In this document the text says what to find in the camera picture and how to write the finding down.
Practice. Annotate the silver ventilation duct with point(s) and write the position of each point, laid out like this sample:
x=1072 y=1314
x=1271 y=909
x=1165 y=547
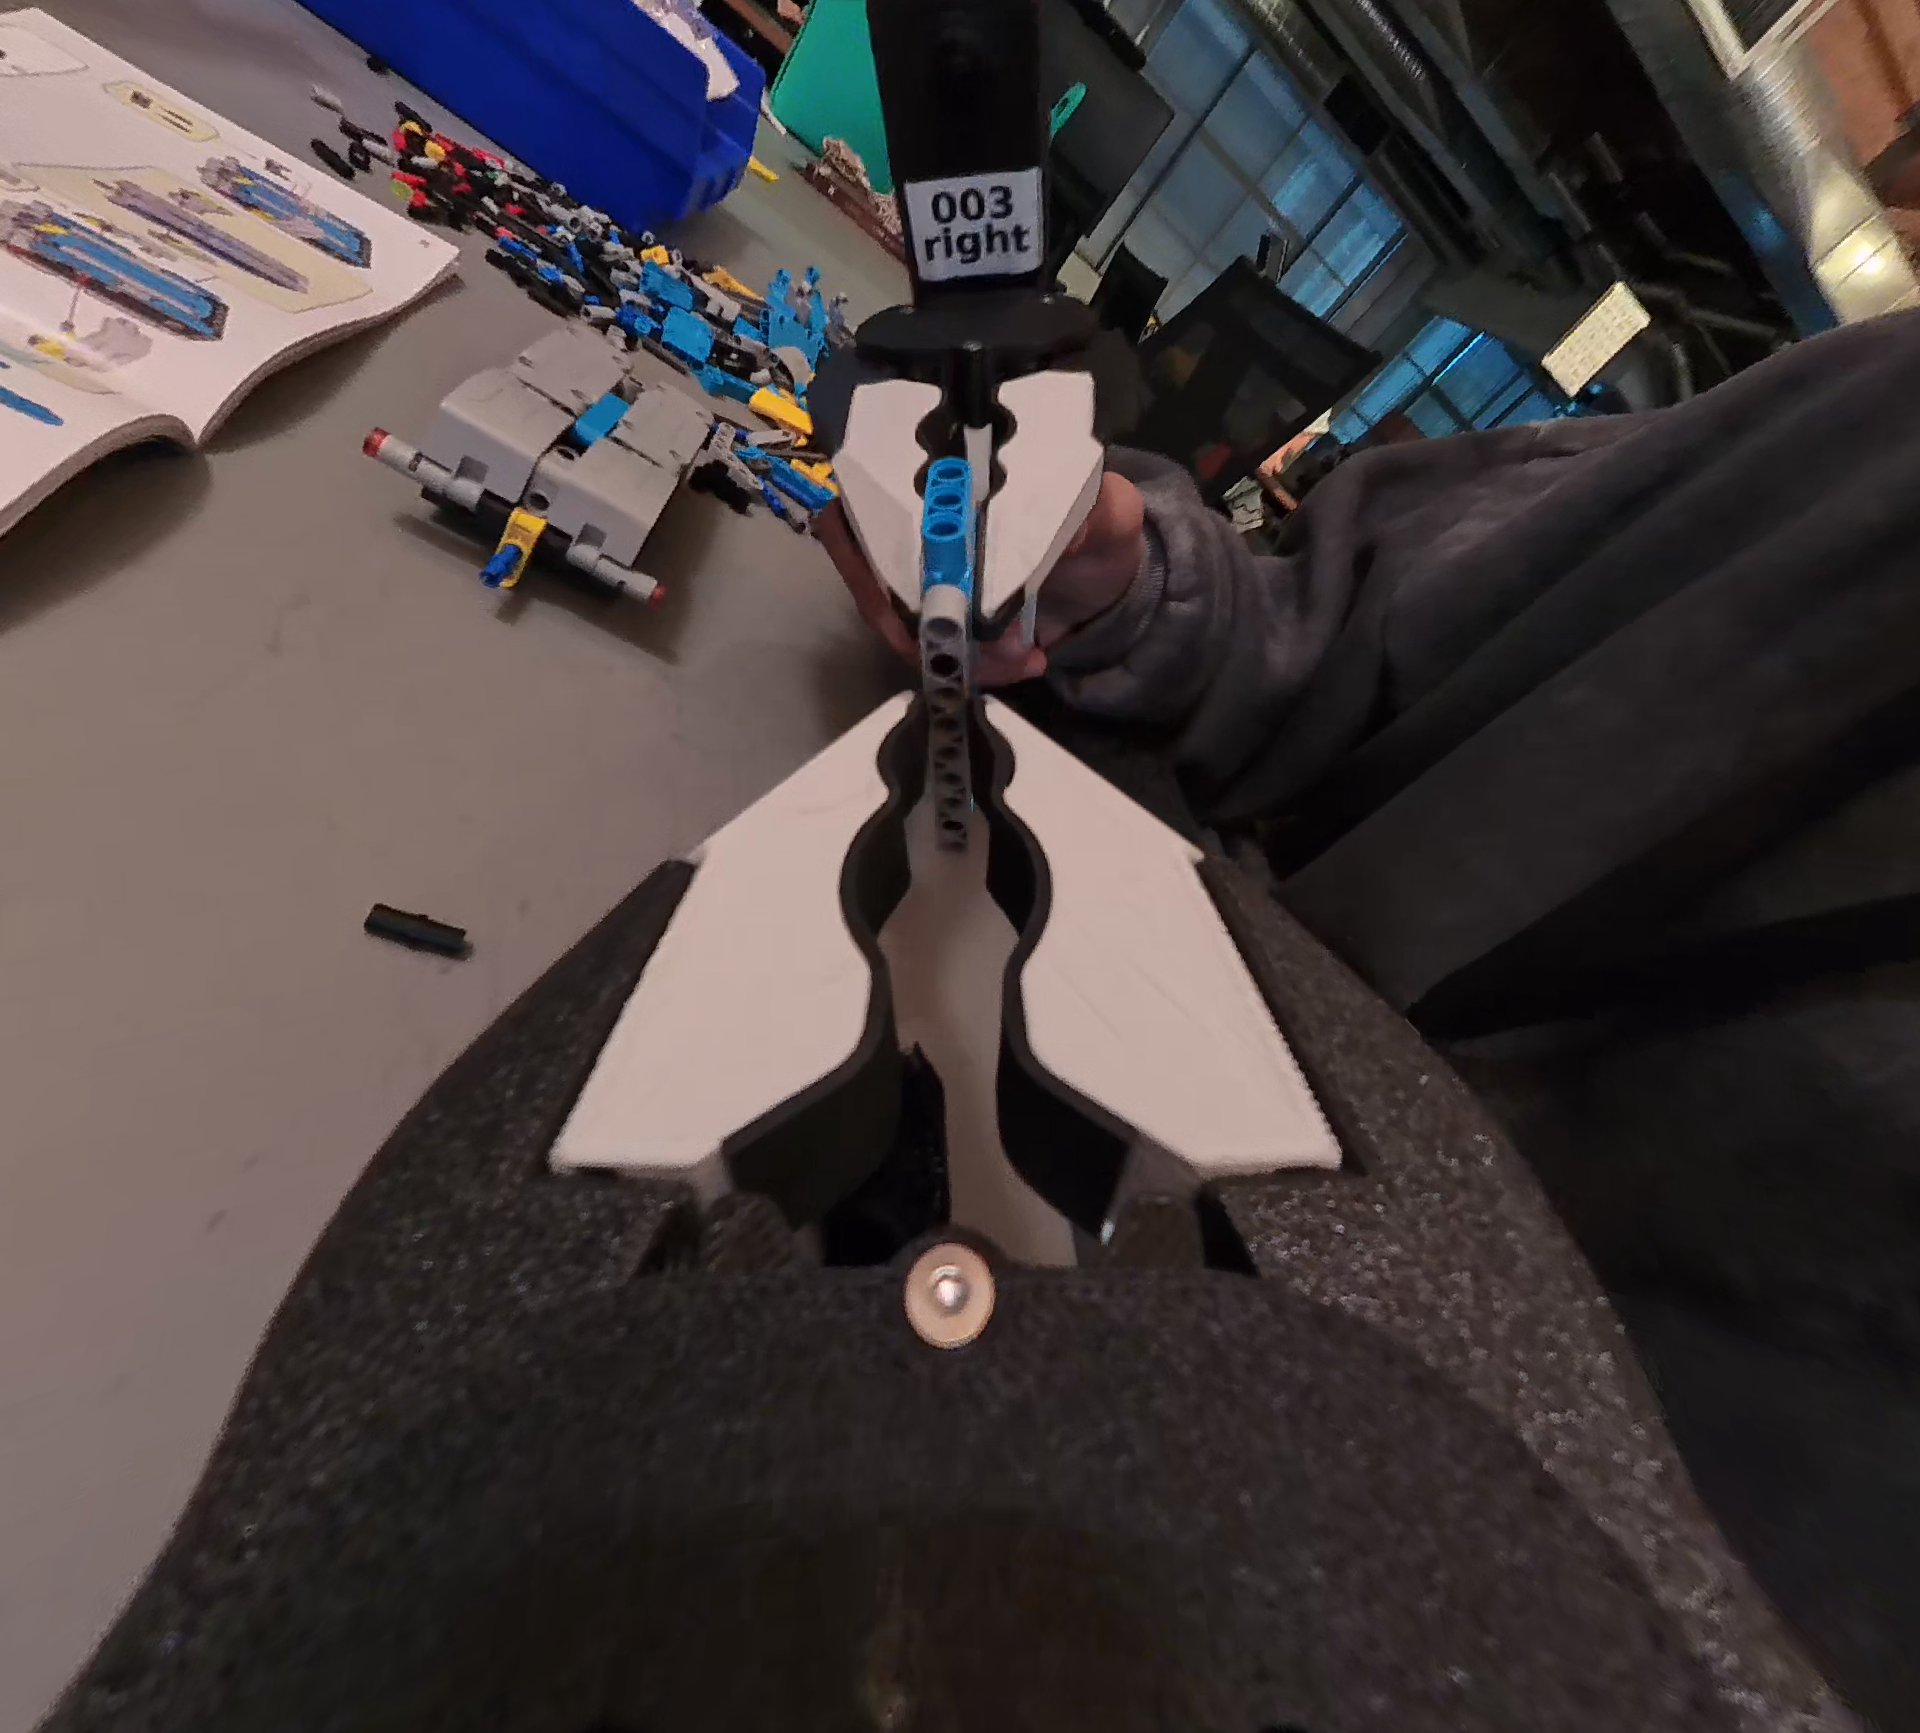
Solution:
x=1800 y=159

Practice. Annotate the teal felt bag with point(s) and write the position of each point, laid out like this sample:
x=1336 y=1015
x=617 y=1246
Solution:
x=832 y=99

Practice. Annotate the blue perforated building beam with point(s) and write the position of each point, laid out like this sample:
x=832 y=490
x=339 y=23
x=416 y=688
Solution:
x=949 y=534

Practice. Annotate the person's right hand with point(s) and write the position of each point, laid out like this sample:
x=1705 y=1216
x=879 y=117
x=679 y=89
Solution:
x=1095 y=563

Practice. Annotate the black mesh office chair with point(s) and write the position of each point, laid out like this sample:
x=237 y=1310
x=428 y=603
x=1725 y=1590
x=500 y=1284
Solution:
x=1261 y=354

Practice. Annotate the grey black motor block assembly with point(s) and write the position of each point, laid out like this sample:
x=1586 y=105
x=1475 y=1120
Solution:
x=510 y=413

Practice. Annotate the grey perforated building beam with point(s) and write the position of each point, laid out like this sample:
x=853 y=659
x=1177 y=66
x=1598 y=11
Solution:
x=945 y=606

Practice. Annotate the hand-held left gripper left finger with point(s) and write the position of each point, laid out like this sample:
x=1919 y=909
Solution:
x=721 y=999

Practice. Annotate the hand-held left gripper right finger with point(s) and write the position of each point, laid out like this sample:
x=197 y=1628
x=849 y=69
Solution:
x=1170 y=999

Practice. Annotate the black connector pin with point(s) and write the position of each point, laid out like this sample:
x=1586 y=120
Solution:
x=416 y=927

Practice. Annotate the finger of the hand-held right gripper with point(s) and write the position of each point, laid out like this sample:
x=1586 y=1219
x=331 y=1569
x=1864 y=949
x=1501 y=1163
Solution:
x=879 y=460
x=1051 y=474

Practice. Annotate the large black display screen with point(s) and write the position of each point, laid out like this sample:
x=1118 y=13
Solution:
x=1110 y=128

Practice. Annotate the brown wooden model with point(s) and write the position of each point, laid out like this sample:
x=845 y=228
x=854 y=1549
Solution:
x=849 y=181

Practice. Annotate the pile of small building pieces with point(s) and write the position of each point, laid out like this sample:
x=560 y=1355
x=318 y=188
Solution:
x=675 y=310

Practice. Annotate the grey desk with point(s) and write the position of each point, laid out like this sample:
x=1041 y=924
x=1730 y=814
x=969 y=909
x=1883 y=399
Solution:
x=301 y=789

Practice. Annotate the open instruction booklet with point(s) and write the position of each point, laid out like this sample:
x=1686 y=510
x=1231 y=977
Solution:
x=120 y=384

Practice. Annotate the person's dark jacket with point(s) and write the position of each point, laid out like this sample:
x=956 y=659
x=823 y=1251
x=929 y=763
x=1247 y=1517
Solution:
x=1725 y=1238

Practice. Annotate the white printed sheet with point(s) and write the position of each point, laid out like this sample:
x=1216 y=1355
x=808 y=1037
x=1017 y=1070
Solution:
x=1595 y=339

